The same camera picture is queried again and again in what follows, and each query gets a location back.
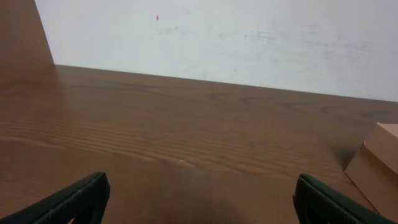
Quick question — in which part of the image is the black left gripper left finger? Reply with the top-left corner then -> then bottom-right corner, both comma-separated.
1,172 -> 110,224

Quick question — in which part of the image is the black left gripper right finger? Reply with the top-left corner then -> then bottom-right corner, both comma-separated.
293,174 -> 394,224

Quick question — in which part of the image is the cardboard box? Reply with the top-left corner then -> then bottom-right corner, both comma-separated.
345,123 -> 397,222

